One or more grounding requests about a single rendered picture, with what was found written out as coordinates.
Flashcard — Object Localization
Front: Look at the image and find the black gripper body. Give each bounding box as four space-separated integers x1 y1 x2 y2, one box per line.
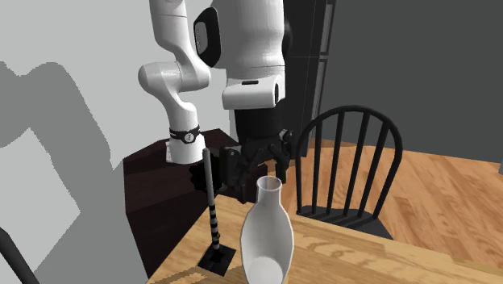
234 105 294 149

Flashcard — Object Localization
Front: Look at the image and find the white vase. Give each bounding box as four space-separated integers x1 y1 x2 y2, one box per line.
239 175 295 284

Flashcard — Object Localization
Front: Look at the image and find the dark tall cabinet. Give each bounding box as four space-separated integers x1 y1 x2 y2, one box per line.
281 0 338 140

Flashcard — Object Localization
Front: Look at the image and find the black rod on square base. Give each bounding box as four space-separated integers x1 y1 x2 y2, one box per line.
197 148 238 278

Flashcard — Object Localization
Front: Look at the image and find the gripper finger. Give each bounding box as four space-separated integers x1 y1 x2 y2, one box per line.
268 129 295 185
218 144 273 204

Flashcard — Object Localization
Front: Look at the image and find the black spindle-back chair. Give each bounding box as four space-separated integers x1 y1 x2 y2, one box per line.
294 104 405 240

